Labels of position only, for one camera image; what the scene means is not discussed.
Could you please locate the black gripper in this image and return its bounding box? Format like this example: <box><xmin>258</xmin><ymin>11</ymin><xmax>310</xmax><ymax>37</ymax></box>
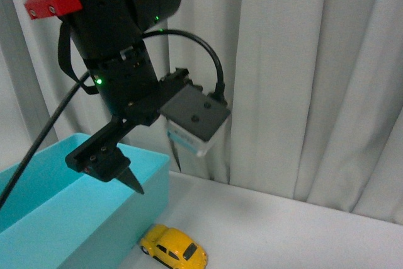
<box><xmin>65</xmin><ymin>42</ymin><xmax>191</xmax><ymax>195</ymax></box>

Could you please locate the yellow beetle toy car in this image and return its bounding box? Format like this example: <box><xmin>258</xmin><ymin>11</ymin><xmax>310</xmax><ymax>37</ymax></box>
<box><xmin>139</xmin><ymin>224</ymin><xmax>208</xmax><ymax>268</ymax></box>

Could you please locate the turquoise plastic storage bin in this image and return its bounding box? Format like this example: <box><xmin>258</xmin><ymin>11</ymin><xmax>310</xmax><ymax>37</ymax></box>
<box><xmin>1</xmin><ymin>134</ymin><xmax>169</xmax><ymax>268</ymax></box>

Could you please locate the red plastic block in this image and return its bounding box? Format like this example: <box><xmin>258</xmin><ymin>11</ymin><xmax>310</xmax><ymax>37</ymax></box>
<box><xmin>24</xmin><ymin>0</ymin><xmax>82</xmax><ymax>20</ymax></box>

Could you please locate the grey-white curtain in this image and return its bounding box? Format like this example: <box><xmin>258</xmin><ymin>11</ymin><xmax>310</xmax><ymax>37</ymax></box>
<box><xmin>1</xmin><ymin>0</ymin><xmax>402</xmax><ymax>225</ymax></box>

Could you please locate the black and white wrist camera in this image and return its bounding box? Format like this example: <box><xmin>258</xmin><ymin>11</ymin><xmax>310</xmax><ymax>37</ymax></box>
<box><xmin>159</xmin><ymin>85</ymin><xmax>230</xmax><ymax>157</ymax></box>

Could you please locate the black camera cable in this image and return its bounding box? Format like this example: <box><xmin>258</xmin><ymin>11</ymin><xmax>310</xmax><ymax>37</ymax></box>
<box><xmin>0</xmin><ymin>28</ymin><xmax>227</xmax><ymax>210</ymax></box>

